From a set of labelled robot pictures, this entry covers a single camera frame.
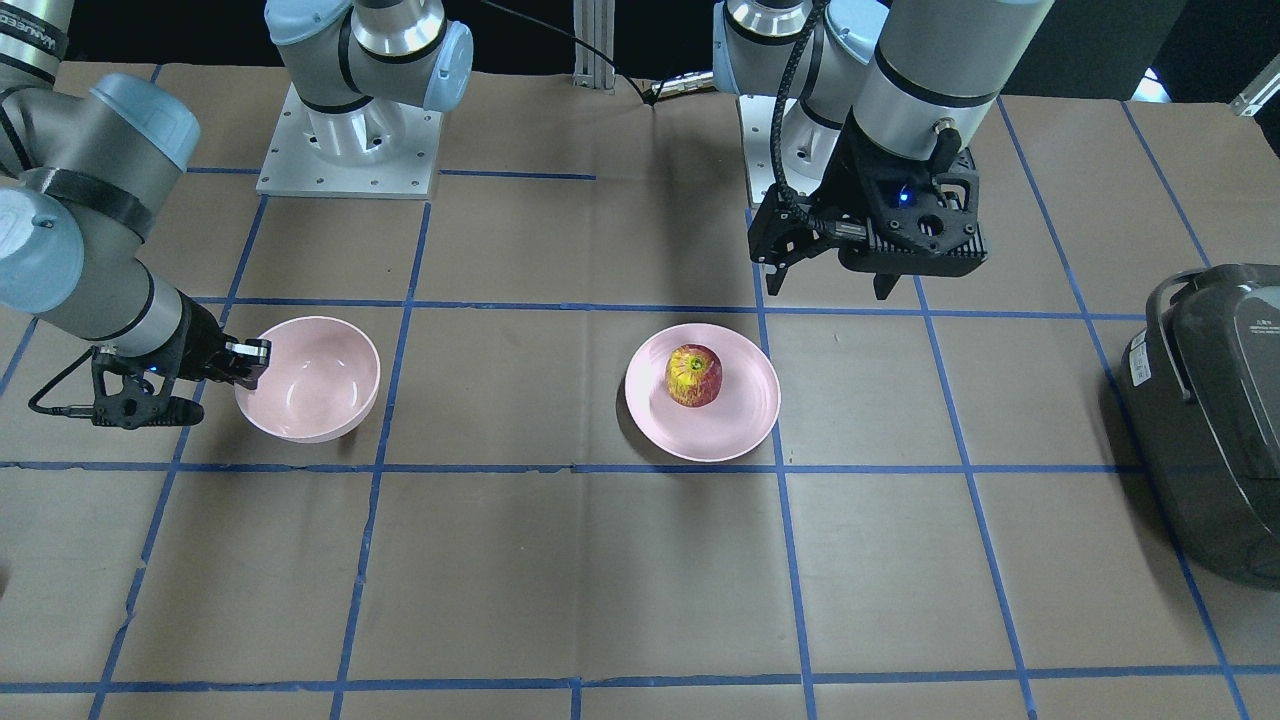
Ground pink plate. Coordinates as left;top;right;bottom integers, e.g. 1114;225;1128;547
623;323;781;462

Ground pink bowl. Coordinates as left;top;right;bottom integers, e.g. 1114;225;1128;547
236;316;381;445

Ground dark grey rice cooker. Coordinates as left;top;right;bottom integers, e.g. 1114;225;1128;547
1117;263;1279;591

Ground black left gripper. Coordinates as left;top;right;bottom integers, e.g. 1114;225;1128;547
748;118;979;300

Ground black cable on table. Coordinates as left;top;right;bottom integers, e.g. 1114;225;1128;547
470;0;716;106

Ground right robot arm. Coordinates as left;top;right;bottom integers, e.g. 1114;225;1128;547
1;1;270;388

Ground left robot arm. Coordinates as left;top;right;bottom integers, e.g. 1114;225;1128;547
712;1;1052;300

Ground aluminium frame post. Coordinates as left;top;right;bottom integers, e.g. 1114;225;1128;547
572;0;616;94

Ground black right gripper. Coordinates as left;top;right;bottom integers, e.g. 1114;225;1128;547
150;297;271;391

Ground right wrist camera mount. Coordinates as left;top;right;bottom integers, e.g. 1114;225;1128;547
90;347;205;430

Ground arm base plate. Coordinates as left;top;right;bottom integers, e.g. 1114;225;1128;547
256;87;445;201
737;94;842;210

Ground red yellow apple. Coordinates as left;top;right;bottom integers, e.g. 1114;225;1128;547
664;343;723;407

